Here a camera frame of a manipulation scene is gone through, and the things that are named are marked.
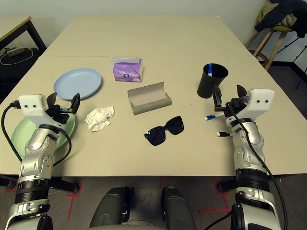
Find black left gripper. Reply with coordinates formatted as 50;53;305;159
45;92;81;125

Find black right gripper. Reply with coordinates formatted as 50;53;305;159
213;84;248;118

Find white tissue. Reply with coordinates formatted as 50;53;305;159
84;105;115;132

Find light green plate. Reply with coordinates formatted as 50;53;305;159
11;105;77;159

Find black sunglasses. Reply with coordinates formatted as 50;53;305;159
143;115;185;147

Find grey glasses case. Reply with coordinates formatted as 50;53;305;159
127;81;173;116

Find black pen cup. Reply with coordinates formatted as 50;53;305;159
197;63;229;99

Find light blue plate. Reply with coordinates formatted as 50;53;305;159
53;68;103;101

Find wooden stool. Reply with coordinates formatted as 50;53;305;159
244;25;295;70

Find purple tissue pack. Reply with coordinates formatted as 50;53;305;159
111;56;144;83

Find white power adapter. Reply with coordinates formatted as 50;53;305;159
4;46;24;56

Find black tripod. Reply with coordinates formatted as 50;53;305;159
279;35;307;89

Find yellow-green stool cushion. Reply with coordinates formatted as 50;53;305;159
258;2;295;32

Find beige side table black legs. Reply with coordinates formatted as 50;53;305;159
0;16;47;52

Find red floor tape cross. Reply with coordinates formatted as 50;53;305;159
66;183;83;221
198;182;235;214

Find dark jacket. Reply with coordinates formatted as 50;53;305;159
254;0;307;38

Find dark grey robot left leg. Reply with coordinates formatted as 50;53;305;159
89;186;135;230

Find dark grey robot leg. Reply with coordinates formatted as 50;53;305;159
89;186;135;230
162;186;197;230

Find dark grey robot right leg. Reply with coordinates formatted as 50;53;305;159
162;186;197;230

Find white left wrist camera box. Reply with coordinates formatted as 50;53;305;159
18;94;48;127

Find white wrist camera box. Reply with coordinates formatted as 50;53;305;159
18;94;48;127
241;88;275;120

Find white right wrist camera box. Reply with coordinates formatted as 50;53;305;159
241;88;275;120

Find white floor cable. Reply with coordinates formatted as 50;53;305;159
0;47;34;65

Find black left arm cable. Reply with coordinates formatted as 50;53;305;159
1;102;72;168

